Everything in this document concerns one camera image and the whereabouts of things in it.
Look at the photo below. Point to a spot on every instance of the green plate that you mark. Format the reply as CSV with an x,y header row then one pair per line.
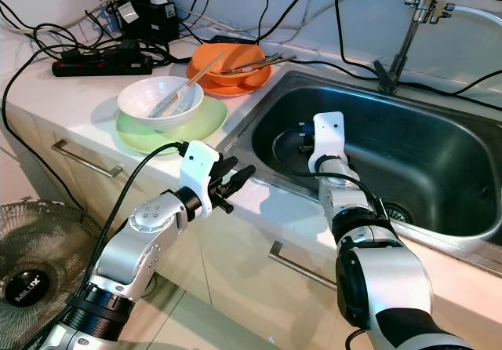
x,y
200,126

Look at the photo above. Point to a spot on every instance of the white bowl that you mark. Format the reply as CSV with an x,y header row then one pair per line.
x,y
137,99

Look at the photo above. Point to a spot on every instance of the beige kitchen cabinet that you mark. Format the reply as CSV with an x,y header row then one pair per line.
x,y
204,271

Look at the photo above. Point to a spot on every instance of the stainless steel kitchen sink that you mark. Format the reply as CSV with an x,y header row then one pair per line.
x,y
423,154

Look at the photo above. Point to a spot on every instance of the dark wooden chopstick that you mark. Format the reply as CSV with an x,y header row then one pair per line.
x,y
267,61
247,66

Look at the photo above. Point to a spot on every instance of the orange bowl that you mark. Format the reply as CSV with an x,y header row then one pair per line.
x,y
220,60

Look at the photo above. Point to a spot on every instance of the metal sink drain strainer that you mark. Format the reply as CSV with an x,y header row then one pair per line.
x,y
392,213

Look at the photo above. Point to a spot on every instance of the flat black power brick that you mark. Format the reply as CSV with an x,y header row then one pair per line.
x,y
225,40

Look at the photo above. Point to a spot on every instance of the chrome sink faucet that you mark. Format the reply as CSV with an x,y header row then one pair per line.
x,y
408,40

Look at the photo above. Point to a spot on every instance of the black power strip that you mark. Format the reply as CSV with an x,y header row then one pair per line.
x,y
98,67

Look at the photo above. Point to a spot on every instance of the black boxy power adapter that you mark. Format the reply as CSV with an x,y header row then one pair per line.
x,y
145,16

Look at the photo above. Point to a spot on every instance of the grey Milux floor fan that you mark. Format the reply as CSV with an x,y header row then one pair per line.
x,y
31,287

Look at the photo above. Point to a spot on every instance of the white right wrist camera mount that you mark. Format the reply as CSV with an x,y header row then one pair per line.
x,y
329,134

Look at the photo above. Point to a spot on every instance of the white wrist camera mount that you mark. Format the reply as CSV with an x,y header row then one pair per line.
x,y
198,165
329,134

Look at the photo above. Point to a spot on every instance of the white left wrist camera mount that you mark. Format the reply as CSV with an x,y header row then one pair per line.
x,y
198,165

